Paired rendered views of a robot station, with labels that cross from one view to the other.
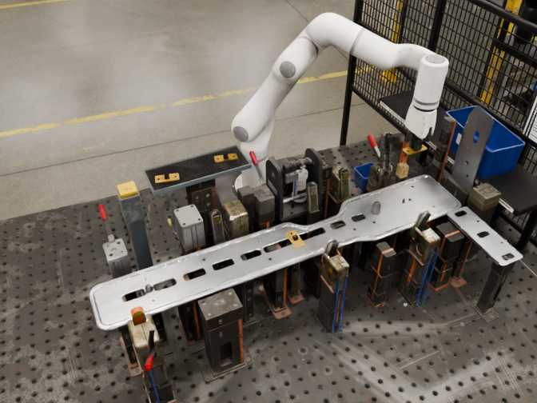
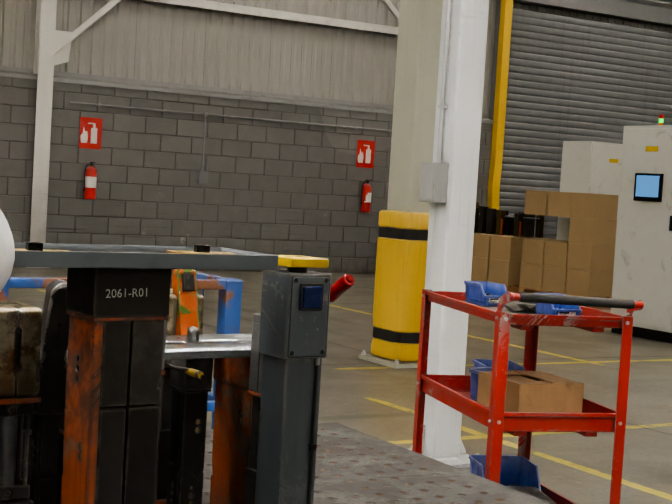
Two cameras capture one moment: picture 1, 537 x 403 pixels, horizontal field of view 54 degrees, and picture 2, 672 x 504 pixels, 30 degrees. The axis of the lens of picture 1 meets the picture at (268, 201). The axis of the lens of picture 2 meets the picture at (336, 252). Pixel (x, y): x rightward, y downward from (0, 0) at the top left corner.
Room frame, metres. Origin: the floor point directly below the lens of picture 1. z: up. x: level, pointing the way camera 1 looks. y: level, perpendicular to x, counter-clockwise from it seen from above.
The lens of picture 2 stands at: (3.03, 0.23, 1.26)
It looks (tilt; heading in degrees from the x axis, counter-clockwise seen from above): 3 degrees down; 169
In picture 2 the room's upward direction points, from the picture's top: 3 degrees clockwise
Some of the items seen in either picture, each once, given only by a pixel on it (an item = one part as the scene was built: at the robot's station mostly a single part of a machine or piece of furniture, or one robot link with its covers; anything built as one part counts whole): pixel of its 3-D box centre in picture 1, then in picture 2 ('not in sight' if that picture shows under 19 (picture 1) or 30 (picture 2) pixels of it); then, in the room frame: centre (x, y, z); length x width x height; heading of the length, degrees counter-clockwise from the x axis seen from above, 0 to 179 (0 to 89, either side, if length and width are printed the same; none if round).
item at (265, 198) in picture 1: (263, 229); not in sight; (1.47, 0.02, 0.89); 0.13 x 0.11 x 0.38; 25
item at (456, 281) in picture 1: (460, 252); not in sight; (1.38, -0.74, 0.84); 0.11 x 0.06 x 0.29; 25
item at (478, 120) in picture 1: (470, 149); not in sight; (1.60, -0.76, 1.17); 0.12 x 0.01 x 0.34; 25
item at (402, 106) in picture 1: (458, 143); not in sight; (1.87, -0.82, 1.01); 0.90 x 0.22 x 0.03; 25
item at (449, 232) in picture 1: (441, 257); not in sight; (1.36, -0.66, 0.84); 0.11 x 0.10 x 0.28; 25
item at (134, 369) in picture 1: (126, 329); (241, 435); (1.03, 0.47, 0.84); 0.18 x 0.06 x 0.29; 25
